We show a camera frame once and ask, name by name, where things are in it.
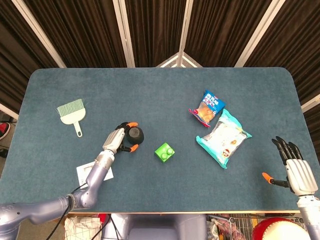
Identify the red round drum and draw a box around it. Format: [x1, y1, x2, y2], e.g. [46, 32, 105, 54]
[251, 216, 313, 240]

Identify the teal white snack bag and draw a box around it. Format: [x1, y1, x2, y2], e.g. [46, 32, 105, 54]
[195, 108, 253, 170]

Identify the metal wire basket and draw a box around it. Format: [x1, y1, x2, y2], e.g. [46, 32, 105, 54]
[206, 213, 306, 240]

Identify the red black shoe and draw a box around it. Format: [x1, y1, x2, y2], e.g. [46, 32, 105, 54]
[0, 121, 11, 141]

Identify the white partition frame post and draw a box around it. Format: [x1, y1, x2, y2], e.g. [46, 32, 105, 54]
[11, 0, 67, 69]
[300, 93, 320, 113]
[112, 0, 136, 68]
[177, 0, 195, 68]
[234, 0, 286, 68]
[0, 103, 20, 120]

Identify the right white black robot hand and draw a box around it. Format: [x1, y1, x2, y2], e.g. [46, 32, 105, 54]
[261, 136, 317, 197]

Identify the dark brown curtain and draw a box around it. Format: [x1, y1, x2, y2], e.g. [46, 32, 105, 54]
[0, 0, 320, 131]

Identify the white triangular frame base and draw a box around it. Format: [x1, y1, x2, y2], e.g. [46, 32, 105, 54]
[156, 51, 203, 69]

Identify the black cable under table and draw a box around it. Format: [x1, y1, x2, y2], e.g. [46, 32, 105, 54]
[92, 213, 120, 240]

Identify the black round cup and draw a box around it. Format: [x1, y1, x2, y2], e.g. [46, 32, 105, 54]
[126, 126, 145, 146]

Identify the blue felt table mat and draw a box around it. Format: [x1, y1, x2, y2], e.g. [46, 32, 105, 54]
[0, 66, 314, 214]

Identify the green toy building block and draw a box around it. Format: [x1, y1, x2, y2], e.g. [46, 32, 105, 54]
[154, 142, 176, 165]

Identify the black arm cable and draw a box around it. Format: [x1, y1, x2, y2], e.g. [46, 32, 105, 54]
[46, 182, 90, 240]

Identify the white checked cloth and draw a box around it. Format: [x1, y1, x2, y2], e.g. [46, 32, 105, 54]
[64, 216, 102, 240]

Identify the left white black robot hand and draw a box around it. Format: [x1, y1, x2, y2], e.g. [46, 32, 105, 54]
[101, 121, 139, 154]

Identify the grey-blue robot torso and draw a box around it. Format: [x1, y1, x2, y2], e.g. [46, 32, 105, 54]
[101, 212, 208, 240]

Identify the blue snack bag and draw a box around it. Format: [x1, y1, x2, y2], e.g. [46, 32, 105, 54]
[188, 89, 227, 129]

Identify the pale green hand brush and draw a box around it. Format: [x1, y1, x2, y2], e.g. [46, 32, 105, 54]
[56, 98, 88, 138]

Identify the white printed card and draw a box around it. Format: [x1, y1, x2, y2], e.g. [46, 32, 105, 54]
[76, 161, 115, 187]

